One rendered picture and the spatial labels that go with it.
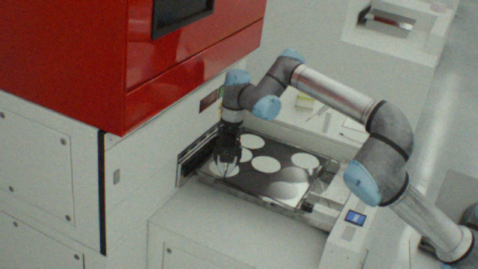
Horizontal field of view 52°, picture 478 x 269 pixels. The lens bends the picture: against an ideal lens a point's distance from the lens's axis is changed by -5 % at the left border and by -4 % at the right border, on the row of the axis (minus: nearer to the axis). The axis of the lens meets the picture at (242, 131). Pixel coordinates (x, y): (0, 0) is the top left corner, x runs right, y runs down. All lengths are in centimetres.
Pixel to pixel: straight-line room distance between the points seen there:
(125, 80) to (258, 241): 69
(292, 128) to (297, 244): 52
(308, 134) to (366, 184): 71
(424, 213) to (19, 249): 125
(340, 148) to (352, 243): 55
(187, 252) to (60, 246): 38
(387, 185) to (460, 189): 53
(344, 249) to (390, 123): 37
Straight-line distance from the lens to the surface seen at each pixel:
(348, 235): 148
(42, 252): 171
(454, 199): 177
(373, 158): 127
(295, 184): 172
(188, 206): 168
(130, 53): 115
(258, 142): 191
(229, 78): 151
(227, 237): 158
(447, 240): 146
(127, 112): 121
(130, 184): 144
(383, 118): 132
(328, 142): 191
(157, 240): 165
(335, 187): 179
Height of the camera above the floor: 186
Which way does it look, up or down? 29 degrees down
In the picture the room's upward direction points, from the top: 9 degrees clockwise
